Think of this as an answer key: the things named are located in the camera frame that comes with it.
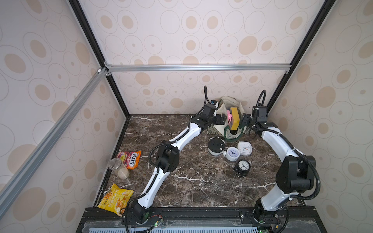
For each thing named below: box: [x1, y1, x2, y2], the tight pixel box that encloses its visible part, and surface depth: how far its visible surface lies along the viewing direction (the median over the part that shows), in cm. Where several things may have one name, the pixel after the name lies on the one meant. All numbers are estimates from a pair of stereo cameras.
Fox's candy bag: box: [116, 150, 142, 170], surface depth 94 cm
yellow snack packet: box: [97, 183, 135, 217], surface depth 79 cm
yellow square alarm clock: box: [229, 107, 240, 131], surface depth 96 cm
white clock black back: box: [207, 136, 226, 156], surface depth 97 cm
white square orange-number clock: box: [237, 140, 253, 156], surface depth 99 cm
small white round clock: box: [225, 146, 240, 162], surface depth 96 cm
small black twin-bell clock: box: [234, 159, 251, 178], surface depth 89 cm
